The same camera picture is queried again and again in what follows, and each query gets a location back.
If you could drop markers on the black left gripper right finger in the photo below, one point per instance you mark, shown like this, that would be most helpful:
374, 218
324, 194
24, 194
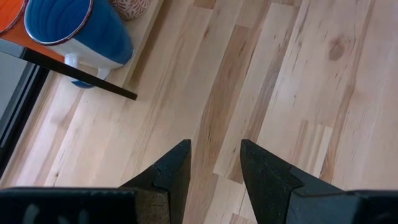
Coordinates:
267, 186

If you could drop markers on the orange mug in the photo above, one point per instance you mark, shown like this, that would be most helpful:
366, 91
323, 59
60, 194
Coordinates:
9, 12

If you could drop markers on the cream mug reddish pattern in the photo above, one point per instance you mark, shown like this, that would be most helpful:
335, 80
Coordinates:
130, 7

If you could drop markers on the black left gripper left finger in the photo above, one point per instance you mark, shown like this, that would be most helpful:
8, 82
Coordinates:
168, 186

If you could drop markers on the blue and white mug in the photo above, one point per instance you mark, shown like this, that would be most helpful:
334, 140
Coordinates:
102, 34

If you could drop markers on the black aluminium rig frame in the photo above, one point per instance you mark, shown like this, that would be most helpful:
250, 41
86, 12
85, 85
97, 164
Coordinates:
21, 118

